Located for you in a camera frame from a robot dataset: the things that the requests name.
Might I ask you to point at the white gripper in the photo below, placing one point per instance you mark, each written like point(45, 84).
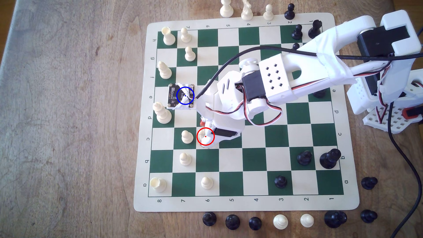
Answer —
point(224, 133)

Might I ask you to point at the white pawn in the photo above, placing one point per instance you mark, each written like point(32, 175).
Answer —
point(207, 183)
point(187, 137)
point(206, 140)
point(186, 36)
point(280, 222)
point(268, 14)
point(185, 159)
point(190, 55)
point(307, 220)

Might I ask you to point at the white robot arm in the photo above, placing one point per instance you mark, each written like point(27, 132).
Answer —
point(330, 39)

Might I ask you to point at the green white chess mat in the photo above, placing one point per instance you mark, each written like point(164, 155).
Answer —
point(228, 36)

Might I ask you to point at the large black chess piece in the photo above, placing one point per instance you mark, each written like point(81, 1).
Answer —
point(334, 219)

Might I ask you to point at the white king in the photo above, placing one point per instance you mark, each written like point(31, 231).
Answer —
point(163, 115)

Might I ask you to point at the white rook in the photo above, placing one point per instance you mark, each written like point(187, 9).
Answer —
point(169, 39)
point(226, 10)
point(158, 185)

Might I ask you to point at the white bishop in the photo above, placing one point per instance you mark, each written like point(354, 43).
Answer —
point(165, 72)

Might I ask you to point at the black pawn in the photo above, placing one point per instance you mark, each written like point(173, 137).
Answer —
point(296, 34)
point(255, 223)
point(295, 46)
point(280, 182)
point(289, 13)
point(368, 183)
point(368, 216)

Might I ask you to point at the white knight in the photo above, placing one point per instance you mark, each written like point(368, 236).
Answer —
point(247, 12)

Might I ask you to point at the black rook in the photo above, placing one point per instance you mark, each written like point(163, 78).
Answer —
point(313, 31)

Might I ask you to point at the orange black clamp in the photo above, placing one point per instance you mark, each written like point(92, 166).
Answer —
point(413, 114)

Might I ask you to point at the black camera board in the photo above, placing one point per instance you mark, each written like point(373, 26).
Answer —
point(173, 96)

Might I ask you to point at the white perforated base plate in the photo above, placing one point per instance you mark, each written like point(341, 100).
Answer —
point(398, 124)

